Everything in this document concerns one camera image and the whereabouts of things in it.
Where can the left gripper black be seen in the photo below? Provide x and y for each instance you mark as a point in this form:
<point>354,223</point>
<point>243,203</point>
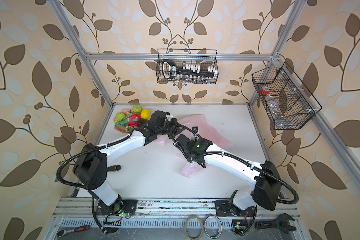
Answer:
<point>174,121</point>

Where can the yellow lemon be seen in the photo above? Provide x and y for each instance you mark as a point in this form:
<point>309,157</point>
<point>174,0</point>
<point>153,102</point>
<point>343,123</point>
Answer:
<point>145,114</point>

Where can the dark purple fruit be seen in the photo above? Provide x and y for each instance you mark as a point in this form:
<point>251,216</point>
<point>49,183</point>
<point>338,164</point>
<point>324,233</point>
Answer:
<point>141,122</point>

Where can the pink plastic bag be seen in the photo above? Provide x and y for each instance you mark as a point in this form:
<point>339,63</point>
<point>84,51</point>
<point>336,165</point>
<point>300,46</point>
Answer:
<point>208,132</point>

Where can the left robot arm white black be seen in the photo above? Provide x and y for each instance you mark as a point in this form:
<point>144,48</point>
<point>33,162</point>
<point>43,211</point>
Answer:
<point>91,166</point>

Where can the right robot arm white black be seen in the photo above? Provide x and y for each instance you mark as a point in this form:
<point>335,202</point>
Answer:
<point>265,187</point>

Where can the green wrinkled fruit back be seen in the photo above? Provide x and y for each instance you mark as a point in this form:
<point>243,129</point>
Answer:
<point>137,109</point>

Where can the red dragon fruit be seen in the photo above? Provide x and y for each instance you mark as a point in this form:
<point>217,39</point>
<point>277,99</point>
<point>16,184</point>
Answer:
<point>129,120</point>

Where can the pink fruit plate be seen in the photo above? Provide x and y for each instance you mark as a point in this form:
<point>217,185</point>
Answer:
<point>126,129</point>

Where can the green fruit left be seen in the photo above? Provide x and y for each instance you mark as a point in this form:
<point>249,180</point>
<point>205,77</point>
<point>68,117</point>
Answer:
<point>119,117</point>

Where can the black socket tool set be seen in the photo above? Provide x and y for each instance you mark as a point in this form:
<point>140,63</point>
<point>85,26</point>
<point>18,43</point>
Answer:
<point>170,71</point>

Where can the orange black screwdriver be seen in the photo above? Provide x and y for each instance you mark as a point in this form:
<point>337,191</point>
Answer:
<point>114,168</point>

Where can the tape roll left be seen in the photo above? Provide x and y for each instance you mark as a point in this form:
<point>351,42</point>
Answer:
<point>194,222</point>

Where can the tape roll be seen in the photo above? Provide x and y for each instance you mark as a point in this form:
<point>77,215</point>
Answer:
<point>194,222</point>
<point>213,227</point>

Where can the tape roll right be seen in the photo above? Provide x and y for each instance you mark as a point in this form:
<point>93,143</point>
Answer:
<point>213,227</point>

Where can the red capped plastic bottle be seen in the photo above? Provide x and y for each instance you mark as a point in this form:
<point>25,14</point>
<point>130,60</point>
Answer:
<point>273,102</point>

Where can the black wire basket centre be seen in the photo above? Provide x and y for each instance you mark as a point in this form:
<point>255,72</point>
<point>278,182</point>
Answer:
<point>203,57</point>

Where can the black wire basket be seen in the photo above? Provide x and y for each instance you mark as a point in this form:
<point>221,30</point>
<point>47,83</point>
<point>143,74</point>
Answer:
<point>300,105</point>
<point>203,57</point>

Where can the black wire basket right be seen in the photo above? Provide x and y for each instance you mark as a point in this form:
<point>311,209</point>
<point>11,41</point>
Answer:
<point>300,105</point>

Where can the aluminium frame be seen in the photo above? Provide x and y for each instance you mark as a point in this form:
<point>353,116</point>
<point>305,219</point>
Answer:
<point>338,146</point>

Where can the red handled ratchet wrench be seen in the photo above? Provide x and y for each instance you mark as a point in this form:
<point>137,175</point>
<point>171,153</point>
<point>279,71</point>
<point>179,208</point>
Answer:
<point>62,233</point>

